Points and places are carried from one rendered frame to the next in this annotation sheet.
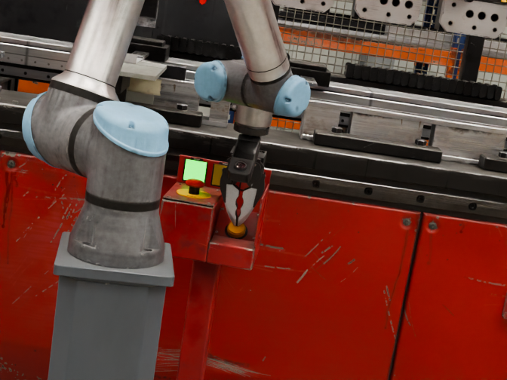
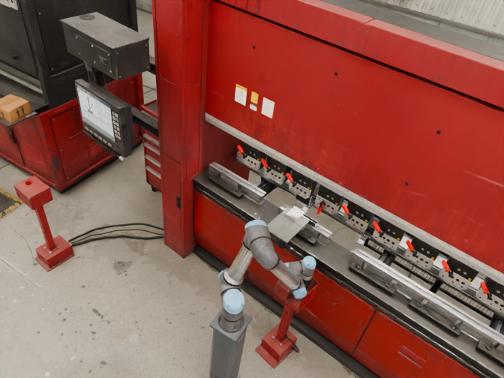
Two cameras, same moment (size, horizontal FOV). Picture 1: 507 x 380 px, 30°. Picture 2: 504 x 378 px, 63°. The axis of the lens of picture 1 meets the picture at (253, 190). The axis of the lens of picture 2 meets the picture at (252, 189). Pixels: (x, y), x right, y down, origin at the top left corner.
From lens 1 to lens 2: 179 cm
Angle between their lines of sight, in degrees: 42
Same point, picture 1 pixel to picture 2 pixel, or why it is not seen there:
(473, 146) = (410, 294)
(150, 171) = (233, 316)
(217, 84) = not seen: hidden behind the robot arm
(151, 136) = (233, 310)
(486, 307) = (394, 346)
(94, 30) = (233, 268)
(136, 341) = (228, 346)
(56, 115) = (221, 283)
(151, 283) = (230, 339)
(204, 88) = not seen: hidden behind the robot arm
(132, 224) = (229, 324)
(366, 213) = (357, 299)
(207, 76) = not seen: hidden behind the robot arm
